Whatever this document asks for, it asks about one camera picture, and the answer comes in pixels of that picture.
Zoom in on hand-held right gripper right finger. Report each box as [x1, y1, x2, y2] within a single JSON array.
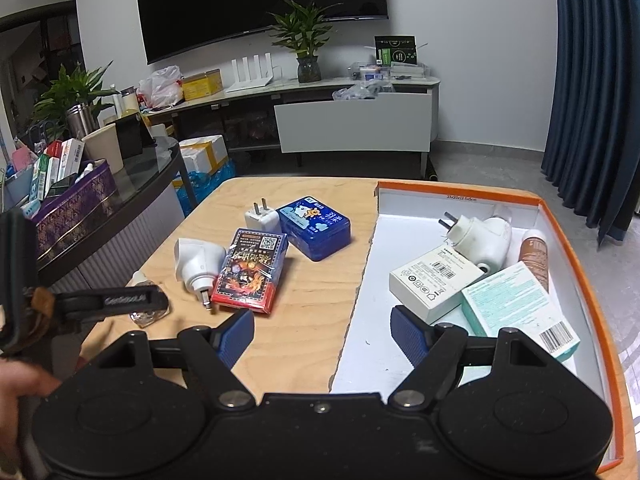
[[389, 304, 571, 409]]

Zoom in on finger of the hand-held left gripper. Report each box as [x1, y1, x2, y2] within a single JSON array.
[[50, 285, 170, 322]]

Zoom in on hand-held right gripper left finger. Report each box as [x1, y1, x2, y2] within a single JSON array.
[[95, 308, 256, 409]]

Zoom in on clear liquid refill bottle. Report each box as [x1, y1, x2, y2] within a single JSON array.
[[129, 270, 171, 329]]

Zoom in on orange cardboard box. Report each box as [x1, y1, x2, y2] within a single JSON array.
[[327, 180, 632, 473]]

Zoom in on white barcode label box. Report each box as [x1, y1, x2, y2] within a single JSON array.
[[389, 242, 488, 325]]

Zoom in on red printed card box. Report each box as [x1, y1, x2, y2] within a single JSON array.
[[210, 228, 290, 316]]

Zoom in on white angled plug-in device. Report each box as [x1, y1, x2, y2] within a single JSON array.
[[174, 237, 227, 313]]

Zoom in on teal box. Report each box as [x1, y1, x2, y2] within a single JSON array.
[[460, 261, 582, 363]]

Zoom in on white round plug-in device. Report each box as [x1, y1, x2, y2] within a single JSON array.
[[438, 211, 513, 275]]

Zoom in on white charger plug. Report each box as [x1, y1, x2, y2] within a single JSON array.
[[244, 197, 282, 235]]

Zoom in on blue tin box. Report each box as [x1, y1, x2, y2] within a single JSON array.
[[276, 195, 352, 262]]

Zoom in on rose gold tube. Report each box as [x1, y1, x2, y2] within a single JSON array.
[[517, 229, 551, 295]]

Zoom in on person's left hand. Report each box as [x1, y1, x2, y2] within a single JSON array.
[[0, 357, 62, 442]]

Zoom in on purple patterned tin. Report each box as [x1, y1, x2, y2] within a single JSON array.
[[30, 159, 118, 273]]

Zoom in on pile of medicine boxes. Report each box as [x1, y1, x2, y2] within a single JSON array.
[[15, 137, 108, 216]]

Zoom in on blue wrapped pack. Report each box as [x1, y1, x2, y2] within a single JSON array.
[[172, 160, 236, 218]]

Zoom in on beige bin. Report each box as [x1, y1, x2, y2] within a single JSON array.
[[81, 122, 125, 175]]

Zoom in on steel thermos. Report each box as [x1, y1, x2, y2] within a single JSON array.
[[66, 102, 98, 141]]

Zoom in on cardboard box with yellow tape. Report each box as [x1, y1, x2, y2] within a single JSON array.
[[178, 134, 230, 176]]

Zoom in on leafy potted plant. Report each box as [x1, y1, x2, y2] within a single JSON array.
[[30, 60, 121, 136]]

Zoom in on television cabinet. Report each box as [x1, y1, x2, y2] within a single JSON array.
[[145, 76, 442, 157]]

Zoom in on white cabinet drawer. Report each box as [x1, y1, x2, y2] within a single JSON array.
[[274, 91, 433, 155]]

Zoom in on white plastic bag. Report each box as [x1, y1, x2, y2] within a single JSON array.
[[136, 65, 183, 110]]

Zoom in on grey plastic bag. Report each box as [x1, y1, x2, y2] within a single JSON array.
[[332, 82, 396, 102]]

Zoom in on white router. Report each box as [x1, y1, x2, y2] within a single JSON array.
[[226, 52, 275, 93]]

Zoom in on clear plastic organizer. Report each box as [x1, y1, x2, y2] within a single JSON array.
[[350, 60, 431, 83]]

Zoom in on green and black box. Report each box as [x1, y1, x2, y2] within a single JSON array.
[[374, 35, 418, 67]]

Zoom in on dark blue curtain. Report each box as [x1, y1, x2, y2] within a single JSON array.
[[540, 0, 640, 246]]

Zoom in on bamboo plant in glass vase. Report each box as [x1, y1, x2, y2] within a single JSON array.
[[270, 0, 343, 83]]

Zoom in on black wall television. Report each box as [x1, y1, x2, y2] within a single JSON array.
[[132, 0, 390, 65]]

